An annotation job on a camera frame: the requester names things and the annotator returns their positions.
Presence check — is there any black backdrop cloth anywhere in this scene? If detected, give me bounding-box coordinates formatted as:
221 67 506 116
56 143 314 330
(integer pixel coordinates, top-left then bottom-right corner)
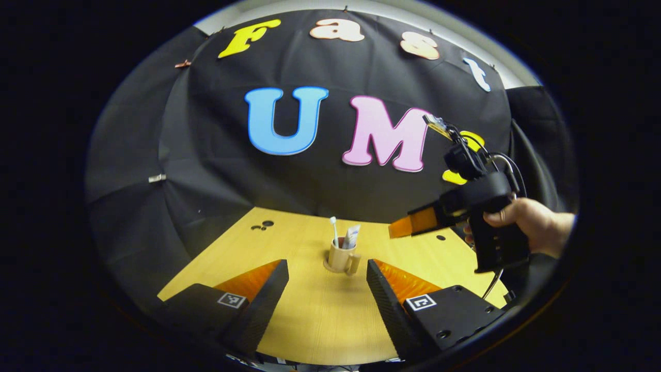
85 9 576 311

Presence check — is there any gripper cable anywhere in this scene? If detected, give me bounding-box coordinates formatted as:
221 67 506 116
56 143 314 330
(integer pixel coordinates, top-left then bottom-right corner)
482 152 528 300

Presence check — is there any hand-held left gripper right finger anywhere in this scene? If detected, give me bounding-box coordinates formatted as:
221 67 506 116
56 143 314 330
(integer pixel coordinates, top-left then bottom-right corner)
367 259 509 362

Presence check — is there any beige cup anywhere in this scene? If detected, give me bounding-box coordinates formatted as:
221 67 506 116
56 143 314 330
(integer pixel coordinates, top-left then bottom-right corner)
327 238 362 276

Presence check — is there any wooden desktop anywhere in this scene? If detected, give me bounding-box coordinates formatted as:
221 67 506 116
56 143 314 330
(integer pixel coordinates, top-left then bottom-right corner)
158 207 509 365

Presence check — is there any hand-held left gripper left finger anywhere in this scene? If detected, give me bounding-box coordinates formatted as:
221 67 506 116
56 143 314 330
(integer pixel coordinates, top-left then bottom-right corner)
158 259 290 360

